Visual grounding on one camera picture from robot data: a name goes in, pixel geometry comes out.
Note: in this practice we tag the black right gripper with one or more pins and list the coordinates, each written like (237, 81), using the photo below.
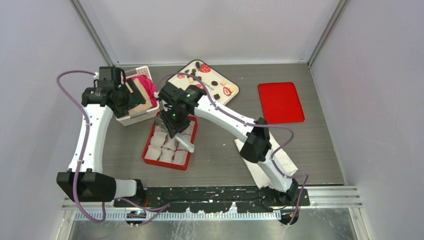
(173, 127)

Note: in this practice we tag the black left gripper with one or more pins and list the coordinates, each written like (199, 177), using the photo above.
(135, 99)

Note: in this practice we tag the metal tongs with grey handle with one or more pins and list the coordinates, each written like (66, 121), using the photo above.
(179, 137)

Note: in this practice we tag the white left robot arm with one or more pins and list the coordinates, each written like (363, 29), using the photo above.
(84, 181)

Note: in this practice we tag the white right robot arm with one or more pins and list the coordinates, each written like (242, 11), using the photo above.
(254, 134)

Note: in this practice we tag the red chocolate box tray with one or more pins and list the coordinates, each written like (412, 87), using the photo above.
(163, 151)

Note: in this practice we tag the white plastic basket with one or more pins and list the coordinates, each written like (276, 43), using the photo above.
(138, 115)

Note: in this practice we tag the tan paper bag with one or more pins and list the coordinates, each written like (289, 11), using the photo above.
(138, 97)

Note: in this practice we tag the pink tissue paper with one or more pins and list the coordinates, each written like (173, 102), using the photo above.
(149, 87)

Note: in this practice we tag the strawberry print tray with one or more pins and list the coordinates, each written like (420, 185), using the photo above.
(215, 82)

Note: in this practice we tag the red box lid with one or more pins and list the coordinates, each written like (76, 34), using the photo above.
(280, 103)

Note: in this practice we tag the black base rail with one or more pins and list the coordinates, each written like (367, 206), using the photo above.
(219, 199)

